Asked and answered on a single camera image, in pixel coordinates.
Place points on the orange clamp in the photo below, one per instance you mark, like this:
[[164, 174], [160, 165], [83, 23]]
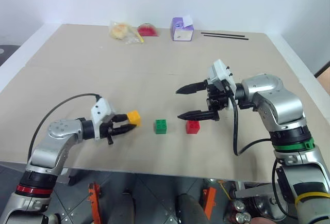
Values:
[[95, 203], [210, 200]]

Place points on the red toy brick cube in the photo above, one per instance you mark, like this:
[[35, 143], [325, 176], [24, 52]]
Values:
[[192, 127]]

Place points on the grey metal table bracket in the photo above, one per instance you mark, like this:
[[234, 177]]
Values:
[[252, 189]]

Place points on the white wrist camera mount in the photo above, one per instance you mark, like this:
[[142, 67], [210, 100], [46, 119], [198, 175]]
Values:
[[101, 109], [219, 73]]

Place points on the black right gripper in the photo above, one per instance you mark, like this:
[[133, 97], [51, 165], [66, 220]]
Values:
[[217, 100]]

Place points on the black chopstick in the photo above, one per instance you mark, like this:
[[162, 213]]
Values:
[[223, 34], [227, 37]]

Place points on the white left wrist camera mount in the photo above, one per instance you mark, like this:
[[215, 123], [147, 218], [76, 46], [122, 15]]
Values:
[[101, 109]]

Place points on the clear bag with bread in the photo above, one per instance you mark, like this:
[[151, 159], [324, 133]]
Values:
[[121, 31]]

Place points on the dark rounded shape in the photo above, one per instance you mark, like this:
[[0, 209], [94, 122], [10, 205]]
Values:
[[190, 208]]

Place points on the purple tissue box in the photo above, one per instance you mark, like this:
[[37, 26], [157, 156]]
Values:
[[181, 29]]

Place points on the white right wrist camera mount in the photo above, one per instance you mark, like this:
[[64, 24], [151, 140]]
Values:
[[219, 73]]

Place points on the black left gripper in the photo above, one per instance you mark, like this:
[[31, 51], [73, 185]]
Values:
[[106, 129]]

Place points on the green toy brick cube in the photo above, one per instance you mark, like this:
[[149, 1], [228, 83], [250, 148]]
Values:
[[160, 126]]

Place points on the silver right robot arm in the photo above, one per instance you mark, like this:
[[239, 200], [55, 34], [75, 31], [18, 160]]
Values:
[[278, 100]]

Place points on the red watermelon slice toy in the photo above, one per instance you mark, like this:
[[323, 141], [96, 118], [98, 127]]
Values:
[[147, 30]]

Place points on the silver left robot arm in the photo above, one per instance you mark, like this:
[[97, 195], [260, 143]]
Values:
[[56, 131]]

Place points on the grey table leg bracket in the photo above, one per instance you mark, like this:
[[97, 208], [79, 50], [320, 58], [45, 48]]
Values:
[[74, 175]]

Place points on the drink can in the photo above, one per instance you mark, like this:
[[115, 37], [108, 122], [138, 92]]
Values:
[[242, 218], [238, 204]]

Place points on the yellow toy brick cube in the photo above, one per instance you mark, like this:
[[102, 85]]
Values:
[[134, 117]]

